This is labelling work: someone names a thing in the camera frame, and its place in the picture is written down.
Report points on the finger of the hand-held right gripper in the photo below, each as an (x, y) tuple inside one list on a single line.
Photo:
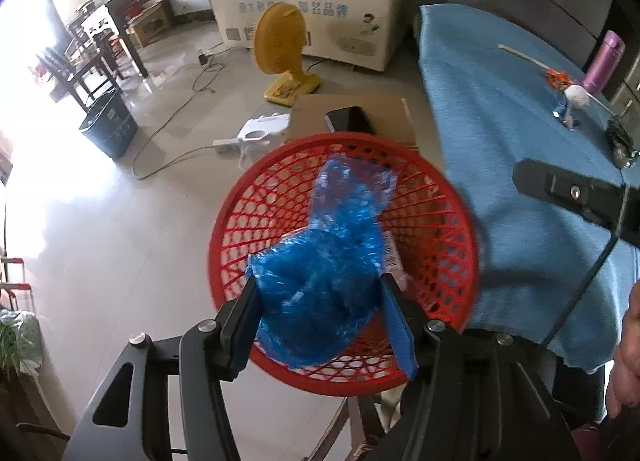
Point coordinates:
[(570, 191)]

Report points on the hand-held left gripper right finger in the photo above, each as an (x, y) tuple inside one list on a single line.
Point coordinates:
[(402, 336)]

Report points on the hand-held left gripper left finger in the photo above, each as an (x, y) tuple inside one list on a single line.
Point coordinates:
[(240, 336)]

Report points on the black plastic bag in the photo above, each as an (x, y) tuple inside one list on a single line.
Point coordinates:
[(622, 141)]

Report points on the blue foil wrapper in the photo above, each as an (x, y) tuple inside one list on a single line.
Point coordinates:
[(567, 116)]

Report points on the blue plastic bag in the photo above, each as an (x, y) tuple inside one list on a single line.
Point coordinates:
[(325, 281)]

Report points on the white paper ball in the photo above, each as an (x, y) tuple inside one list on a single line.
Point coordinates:
[(577, 95)]

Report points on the orange wrapper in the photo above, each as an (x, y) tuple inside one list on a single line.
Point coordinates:
[(557, 77)]

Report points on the red plastic basket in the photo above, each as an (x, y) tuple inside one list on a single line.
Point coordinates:
[(280, 191)]

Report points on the person's right hand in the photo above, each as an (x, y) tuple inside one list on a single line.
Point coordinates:
[(627, 376)]

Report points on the blue tablecloth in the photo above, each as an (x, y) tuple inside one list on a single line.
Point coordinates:
[(490, 141)]

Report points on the purple thermos bottle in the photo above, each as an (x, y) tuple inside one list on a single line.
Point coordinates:
[(602, 63)]

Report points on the thin white rod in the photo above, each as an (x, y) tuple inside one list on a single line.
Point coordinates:
[(520, 55)]

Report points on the white power strip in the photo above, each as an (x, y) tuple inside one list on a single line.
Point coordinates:
[(225, 145)]

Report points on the brown cardboard box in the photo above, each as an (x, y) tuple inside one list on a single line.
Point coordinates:
[(390, 116)]

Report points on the black phone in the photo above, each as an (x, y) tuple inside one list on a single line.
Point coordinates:
[(350, 120)]

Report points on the green plant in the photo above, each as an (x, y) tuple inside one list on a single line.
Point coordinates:
[(17, 341)]

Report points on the black waste bin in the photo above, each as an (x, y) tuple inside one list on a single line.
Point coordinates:
[(107, 126)]

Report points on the yellow electric fan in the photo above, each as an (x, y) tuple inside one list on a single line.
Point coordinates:
[(277, 41)]

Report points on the dark wooden chair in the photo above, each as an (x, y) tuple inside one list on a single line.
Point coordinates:
[(85, 66)]

